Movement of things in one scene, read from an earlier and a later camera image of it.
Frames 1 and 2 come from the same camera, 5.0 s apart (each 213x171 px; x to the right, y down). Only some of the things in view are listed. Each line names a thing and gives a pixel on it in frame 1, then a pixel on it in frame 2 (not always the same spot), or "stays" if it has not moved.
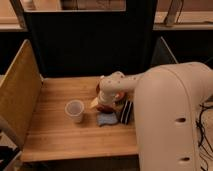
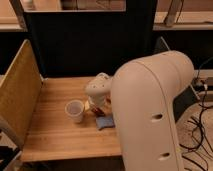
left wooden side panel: [19, 92] stays
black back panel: [91, 43] stays
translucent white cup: [75, 108] stays
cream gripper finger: [95, 102] to [87, 105]
